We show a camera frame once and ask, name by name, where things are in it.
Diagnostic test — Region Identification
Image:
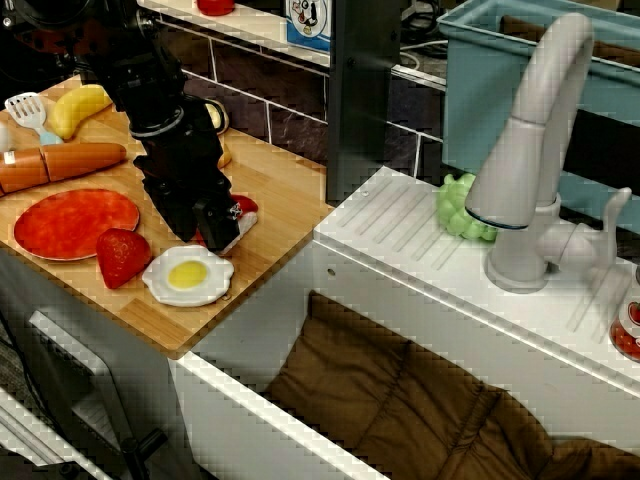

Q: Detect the red toy tomato can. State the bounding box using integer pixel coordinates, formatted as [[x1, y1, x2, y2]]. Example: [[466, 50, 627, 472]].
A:
[[608, 264, 640, 364]]

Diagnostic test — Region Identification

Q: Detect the grey spatula blue handle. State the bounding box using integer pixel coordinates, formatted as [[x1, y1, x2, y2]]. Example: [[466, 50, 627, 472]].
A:
[[4, 91, 66, 148]]

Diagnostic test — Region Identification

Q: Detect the red and white toy sushi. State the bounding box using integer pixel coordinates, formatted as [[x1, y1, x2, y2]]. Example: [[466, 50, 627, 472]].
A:
[[219, 193, 261, 255]]

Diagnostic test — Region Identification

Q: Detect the blue toy milk carton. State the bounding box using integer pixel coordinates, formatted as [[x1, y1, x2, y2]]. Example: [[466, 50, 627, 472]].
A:
[[285, 0, 333, 54]]

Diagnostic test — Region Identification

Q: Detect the toy fried egg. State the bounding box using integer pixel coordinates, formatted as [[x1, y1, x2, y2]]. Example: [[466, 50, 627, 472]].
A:
[[141, 244, 236, 308]]

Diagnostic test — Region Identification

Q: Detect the orange round plate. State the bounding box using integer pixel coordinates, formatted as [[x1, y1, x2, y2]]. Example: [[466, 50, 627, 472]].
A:
[[12, 188, 142, 263]]

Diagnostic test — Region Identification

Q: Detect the grey toy faucet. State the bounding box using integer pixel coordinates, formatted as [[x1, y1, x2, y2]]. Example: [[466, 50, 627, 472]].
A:
[[464, 11, 634, 295]]

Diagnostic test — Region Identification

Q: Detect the blue plastic bin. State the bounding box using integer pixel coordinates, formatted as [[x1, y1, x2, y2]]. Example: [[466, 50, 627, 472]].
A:
[[435, 0, 640, 232]]

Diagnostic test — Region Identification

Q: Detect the orange toy sausage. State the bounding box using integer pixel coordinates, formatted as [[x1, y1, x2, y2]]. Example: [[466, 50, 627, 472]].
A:
[[0, 142, 129, 198]]

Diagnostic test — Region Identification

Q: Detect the red toy strawberry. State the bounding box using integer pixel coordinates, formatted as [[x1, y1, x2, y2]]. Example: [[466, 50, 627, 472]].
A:
[[95, 227, 153, 291]]

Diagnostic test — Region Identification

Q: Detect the green toy lettuce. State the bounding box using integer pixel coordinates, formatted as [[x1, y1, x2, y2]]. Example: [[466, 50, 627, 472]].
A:
[[436, 171, 499, 243]]

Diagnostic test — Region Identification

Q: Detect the white toy sink counter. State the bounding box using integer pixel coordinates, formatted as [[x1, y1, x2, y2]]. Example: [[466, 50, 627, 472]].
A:
[[168, 166, 640, 480]]

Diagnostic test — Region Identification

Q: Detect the black oven handle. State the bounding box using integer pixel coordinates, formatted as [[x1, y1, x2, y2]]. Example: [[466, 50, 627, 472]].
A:
[[119, 426, 169, 480]]

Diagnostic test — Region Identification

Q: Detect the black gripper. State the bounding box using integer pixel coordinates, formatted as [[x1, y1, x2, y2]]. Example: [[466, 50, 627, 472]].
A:
[[130, 95, 242, 253]]

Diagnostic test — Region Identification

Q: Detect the red orange toy bottle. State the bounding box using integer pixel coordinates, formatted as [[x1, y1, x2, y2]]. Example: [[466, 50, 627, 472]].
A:
[[195, 0, 237, 18]]

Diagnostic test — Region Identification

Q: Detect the brown cloth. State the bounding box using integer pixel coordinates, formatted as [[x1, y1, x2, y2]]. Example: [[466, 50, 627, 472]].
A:
[[261, 290, 640, 480]]

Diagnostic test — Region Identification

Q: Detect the yellow toy banana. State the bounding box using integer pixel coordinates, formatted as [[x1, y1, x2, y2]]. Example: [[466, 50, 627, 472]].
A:
[[46, 83, 114, 141]]

